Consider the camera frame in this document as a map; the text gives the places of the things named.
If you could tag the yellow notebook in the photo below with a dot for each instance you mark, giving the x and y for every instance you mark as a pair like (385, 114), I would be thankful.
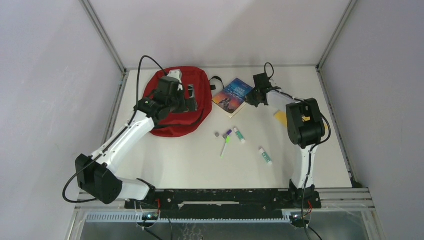
(281, 117)

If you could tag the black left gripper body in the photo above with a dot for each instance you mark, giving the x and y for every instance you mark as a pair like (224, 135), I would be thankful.
(179, 104)

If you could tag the aluminium frame rail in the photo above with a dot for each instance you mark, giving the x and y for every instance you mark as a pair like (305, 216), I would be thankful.
(102, 32)

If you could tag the red student backpack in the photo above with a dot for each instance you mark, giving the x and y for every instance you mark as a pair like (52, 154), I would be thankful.
(173, 125)

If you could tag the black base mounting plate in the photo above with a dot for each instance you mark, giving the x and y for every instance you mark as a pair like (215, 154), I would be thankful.
(278, 198)

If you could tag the blue Jane Eyre book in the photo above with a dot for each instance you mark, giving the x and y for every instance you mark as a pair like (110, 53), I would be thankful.
(233, 97)

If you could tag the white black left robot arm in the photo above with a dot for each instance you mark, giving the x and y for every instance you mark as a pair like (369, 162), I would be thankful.
(96, 173)

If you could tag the green capped white pen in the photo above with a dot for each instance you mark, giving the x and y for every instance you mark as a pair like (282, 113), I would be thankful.
(227, 140)

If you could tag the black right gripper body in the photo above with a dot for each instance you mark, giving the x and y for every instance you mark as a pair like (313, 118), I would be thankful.
(252, 97)

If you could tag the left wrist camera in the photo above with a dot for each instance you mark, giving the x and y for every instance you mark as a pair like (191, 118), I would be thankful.
(177, 74)

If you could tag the green white glue stick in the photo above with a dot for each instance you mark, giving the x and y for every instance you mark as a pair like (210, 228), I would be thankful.
(265, 156)
(239, 135)

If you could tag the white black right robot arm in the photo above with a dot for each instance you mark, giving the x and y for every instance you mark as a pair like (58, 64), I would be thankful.
(305, 128)

